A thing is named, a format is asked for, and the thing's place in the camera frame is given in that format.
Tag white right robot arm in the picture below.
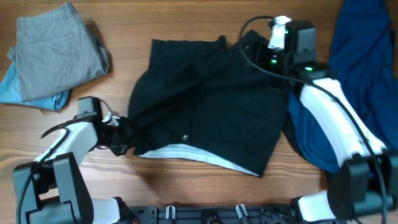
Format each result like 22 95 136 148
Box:
265 49 397 223

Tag folded light blue jeans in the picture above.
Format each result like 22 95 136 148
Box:
1 63 69 111

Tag folded grey shorts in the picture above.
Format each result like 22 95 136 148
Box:
8 2 109 102

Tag blue shirt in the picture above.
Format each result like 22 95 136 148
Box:
289 0 397 173

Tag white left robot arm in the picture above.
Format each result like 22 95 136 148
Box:
13 114 139 223

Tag black shorts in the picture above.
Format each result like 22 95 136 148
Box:
128 31 289 177

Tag black garment under shirt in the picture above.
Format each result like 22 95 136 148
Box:
282 115 304 157

